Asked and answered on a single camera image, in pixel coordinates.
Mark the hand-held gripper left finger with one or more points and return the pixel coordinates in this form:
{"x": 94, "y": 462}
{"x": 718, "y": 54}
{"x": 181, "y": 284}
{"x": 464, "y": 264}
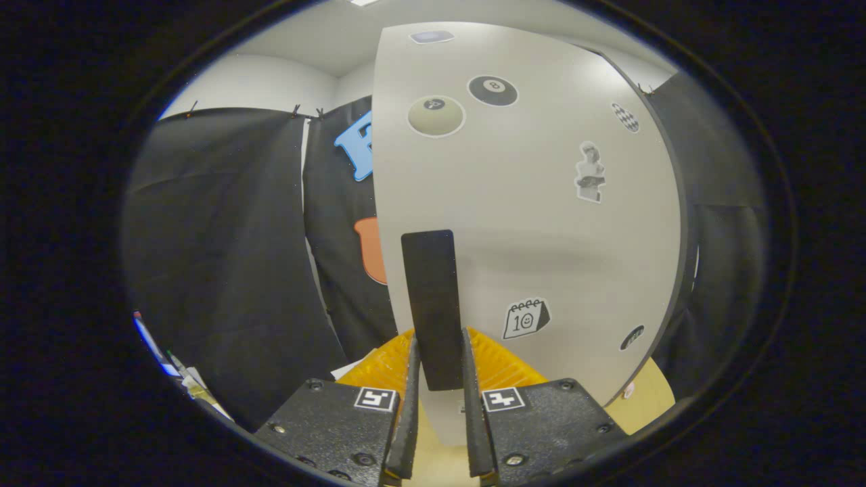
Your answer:
{"x": 409, "y": 419}

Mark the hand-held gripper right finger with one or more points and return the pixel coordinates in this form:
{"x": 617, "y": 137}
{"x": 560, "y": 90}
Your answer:
{"x": 473, "y": 419}

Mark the white shoe cabinet door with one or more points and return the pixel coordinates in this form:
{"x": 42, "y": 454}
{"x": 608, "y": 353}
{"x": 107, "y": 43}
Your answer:
{"x": 541, "y": 243}

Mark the grey shoe cabinet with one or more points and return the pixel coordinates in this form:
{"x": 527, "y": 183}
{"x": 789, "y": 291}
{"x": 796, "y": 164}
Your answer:
{"x": 688, "y": 250}

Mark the black backdrop cloth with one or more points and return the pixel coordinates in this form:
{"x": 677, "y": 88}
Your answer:
{"x": 223, "y": 270}

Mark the long ceiling light panel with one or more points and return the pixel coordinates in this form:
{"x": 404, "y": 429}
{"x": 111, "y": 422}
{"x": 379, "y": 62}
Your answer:
{"x": 364, "y": 2}

